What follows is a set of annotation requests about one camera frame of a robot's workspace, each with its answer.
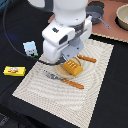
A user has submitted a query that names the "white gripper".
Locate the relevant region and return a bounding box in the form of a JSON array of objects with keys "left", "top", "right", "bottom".
[{"left": 42, "top": 16, "right": 92, "bottom": 65}]

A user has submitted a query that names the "orange bread loaf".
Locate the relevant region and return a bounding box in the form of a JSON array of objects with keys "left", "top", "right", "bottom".
[{"left": 62, "top": 60, "right": 83, "bottom": 76}]

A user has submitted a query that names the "light blue milk carton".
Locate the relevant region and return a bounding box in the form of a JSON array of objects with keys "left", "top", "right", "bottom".
[{"left": 23, "top": 41, "right": 38, "bottom": 57}]

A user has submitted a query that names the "yellow butter box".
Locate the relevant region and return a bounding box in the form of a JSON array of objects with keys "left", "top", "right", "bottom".
[{"left": 3, "top": 66, "right": 26, "bottom": 76}]

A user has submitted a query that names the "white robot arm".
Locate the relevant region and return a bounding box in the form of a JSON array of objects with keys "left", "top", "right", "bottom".
[{"left": 28, "top": 0, "right": 92, "bottom": 65}]

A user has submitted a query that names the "round wooden plate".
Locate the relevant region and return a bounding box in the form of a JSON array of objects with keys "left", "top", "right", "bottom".
[{"left": 55, "top": 57, "right": 83, "bottom": 79}]

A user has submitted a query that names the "beige bowl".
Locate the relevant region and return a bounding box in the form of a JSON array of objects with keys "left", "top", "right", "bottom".
[{"left": 116, "top": 4, "right": 128, "bottom": 31}]

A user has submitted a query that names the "beige woven placemat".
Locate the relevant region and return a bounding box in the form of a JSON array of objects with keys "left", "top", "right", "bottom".
[{"left": 13, "top": 39, "right": 113, "bottom": 128}]

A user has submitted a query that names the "knife with orange handle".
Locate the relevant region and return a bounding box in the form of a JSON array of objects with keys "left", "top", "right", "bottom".
[{"left": 77, "top": 55, "right": 97, "bottom": 63}]

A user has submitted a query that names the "fork with orange handle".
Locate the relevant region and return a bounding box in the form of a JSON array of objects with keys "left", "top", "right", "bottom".
[{"left": 43, "top": 70, "right": 84, "bottom": 89}]

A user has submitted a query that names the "grey saucepan with handle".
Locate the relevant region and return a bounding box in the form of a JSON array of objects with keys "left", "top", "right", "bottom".
[{"left": 86, "top": 6, "right": 110, "bottom": 29}]

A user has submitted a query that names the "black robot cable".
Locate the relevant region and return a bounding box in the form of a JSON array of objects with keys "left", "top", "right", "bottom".
[{"left": 2, "top": 0, "right": 64, "bottom": 66}]

